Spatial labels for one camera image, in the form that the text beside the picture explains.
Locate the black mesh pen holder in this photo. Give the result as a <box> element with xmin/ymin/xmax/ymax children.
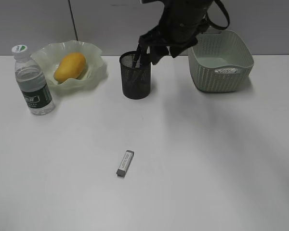
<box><xmin>119</xmin><ymin>51</ymin><xmax>151</xmax><ymax>100</ymax></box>

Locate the pale green woven basket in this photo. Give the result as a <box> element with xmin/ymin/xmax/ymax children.
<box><xmin>188</xmin><ymin>30</ymin><xmax>254</xmax><ymax>93</ymax></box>

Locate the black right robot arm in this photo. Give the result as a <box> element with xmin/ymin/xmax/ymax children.
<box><xmin>132</xmin><ymin>0</ymin><xmax>213</xmax><ymax>67</ymax></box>

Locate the grey white eraser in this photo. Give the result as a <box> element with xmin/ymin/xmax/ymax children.
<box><xmin>116</xmin><ymin>150</ymin><xmax>134</xmax><ymax>177</ymax></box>

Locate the clear water bottle green label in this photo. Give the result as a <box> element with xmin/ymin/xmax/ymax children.
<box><xmin>11</xmin><ymin>44</ymin><xmax>55</xmax><ymax>116</ymax></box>

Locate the yellow mango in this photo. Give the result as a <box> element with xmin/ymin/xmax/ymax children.
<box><xmin>54</xmin><ymin>52</ymin><xmax>86</xmax><ymax>83</ymax></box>

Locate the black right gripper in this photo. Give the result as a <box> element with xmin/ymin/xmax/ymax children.
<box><xmin>134</xmin><ymin>25</ymin><xmax>198</xmax><ymax>66</ymax></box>

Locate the waste paper ball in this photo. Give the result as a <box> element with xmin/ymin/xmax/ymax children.
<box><xmin>214</xmin><ymin>67</ymin><xmax>241</xmax><ymax>74</ymax></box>

